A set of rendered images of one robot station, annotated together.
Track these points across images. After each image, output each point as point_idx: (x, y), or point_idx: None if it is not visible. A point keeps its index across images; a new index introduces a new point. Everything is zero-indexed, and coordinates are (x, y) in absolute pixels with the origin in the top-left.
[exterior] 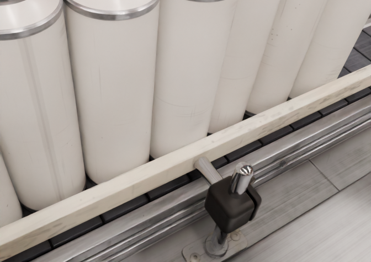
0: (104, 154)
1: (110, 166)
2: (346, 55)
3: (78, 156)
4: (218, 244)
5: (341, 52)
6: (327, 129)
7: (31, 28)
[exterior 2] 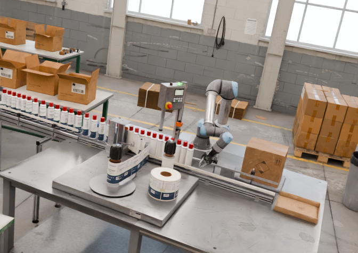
0: (161, 155)
1: (161, 156)
2: (187, 162)
3: (159, 154)
4: None
5: (186, 161)
6: (183, 170)
7: (159, 140)
